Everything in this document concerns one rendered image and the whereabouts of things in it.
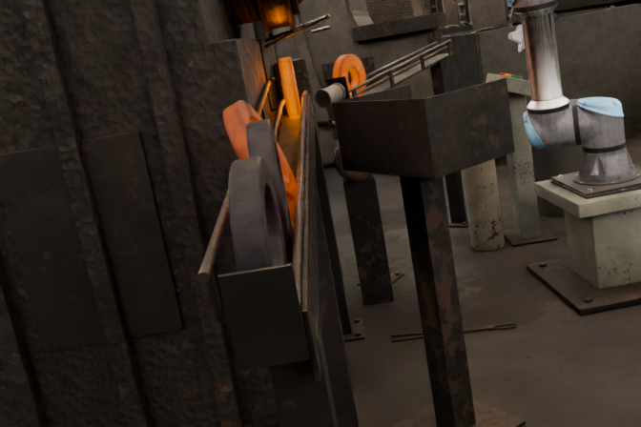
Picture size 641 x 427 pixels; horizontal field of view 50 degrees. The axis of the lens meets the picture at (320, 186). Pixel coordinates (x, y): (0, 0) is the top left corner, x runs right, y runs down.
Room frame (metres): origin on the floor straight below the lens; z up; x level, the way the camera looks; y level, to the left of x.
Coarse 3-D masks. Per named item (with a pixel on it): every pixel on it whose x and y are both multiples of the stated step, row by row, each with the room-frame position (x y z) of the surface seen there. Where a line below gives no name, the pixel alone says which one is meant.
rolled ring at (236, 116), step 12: (228, 108) 1.10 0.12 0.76; (240, 108) 1.08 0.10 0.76; (252, 108) 1.16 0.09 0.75; (228, 120) 1.06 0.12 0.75; (240, 120) 1.05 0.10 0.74; (252, 120) 1.14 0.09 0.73; (228, 132) 1.05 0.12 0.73; (240, 132) 1.04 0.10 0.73; (240, 144) 1.03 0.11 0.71; (240, 156) 1.03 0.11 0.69; (288, 168) 1.16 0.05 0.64; (288, 180) 1.12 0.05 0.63; (288, 192) 1.06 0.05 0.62
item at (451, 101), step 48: (384, 96) 1.43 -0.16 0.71; (432, 96) 1.15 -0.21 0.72; (480, 96) 1.21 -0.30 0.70; (384, 144) 1.24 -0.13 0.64; (432, 144) 1.14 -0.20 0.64; (480, 144) 1.20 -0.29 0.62; (432, 192) 1.30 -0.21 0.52; (432, 240) 1.29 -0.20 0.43; (432, 288) 1.29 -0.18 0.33; (432, 336) 1.31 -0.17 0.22; (432, 384) 1.33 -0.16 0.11
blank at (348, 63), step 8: (344, 56) 2.26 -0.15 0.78; (352, 56) 2.29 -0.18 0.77; (336, 64) 2.25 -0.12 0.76; (344, 64) 2.25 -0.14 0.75; (352, 64) 2.28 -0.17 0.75; (360, 64) 2.32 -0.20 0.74; (336, 72) 2.23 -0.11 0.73; (344, 72) 2.24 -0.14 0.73; (352, 72) 2.32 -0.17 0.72; (360, 72) 2.31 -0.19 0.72; (352, 80) 2.32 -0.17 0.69; (360, 80) 2.31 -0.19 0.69; (360, 88) 2.30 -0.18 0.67
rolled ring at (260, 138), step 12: (264, 120) 0.92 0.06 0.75; (252, 132) 0.89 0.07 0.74; (264, 132) 0.89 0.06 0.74; (252, 144) 0.87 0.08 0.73; (264, 144) 0.87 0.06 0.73; (276, 144) 0.98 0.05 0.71; (252, 156) 0.86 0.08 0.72; (264, 156) 0.86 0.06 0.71; (276, 156) 0.88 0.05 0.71; (276, 168) 0.85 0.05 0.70; (276, 180) 0.84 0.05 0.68; (276, 192) 0.84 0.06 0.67; (288, 216) 0.96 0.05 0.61; (288, 228) 0.85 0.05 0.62; (288, 240) 0.86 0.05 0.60; (288, 252) 0.90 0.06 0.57
